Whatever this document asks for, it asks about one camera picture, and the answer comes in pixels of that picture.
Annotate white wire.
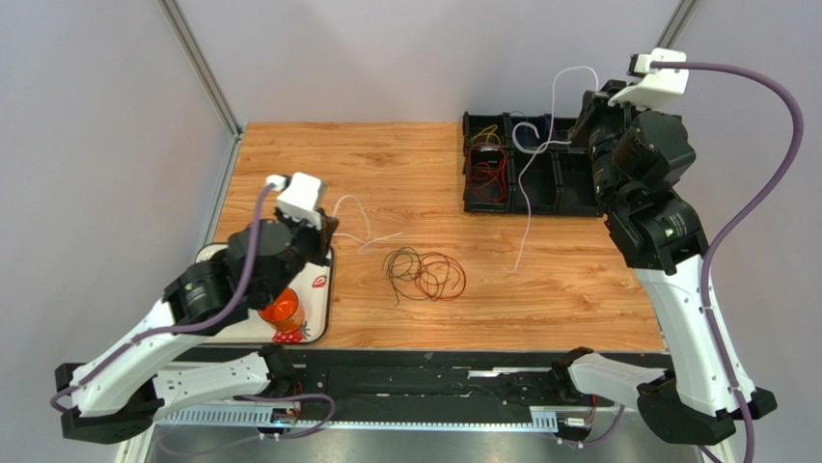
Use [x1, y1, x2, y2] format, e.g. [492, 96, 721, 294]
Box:
[505, 65, 601, 274]
[330, 194, 406, 253]

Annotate blue wire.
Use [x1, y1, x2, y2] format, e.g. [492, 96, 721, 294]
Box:
[510, 112, 547, 148]

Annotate red wire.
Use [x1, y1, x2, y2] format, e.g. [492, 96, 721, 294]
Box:
[467, 142, 511, 205]

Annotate coloured wire bundle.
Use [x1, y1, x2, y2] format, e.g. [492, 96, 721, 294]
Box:
[381, 247, 468, 307]

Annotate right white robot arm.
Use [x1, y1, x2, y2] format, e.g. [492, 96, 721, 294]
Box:
[549, 80, 777, 446]

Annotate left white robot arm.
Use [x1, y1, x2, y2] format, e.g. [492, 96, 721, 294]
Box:
[51, 213, 339, 445]

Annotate strawberry pattern tray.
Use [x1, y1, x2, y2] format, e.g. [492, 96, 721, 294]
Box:
[208, 250, 336, 345]

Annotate black six-compartment bin organizer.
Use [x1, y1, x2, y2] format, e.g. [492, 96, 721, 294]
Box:
[462, 111, 598, 217]

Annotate orange transparent cup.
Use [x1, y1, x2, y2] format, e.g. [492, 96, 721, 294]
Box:
[259, 287, 306, 333]

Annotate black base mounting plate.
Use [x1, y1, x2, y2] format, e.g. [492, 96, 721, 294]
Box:
[221, 346, 682, 425]

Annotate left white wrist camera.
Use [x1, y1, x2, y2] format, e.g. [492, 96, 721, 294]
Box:
[265, 172, 327, 230]

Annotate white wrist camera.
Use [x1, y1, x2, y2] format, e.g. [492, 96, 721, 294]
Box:
[608, 47, 689, 109]
[265, 172, 327, 230]

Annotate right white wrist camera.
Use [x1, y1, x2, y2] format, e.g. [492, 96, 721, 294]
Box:
[608, 47, 689, 109]

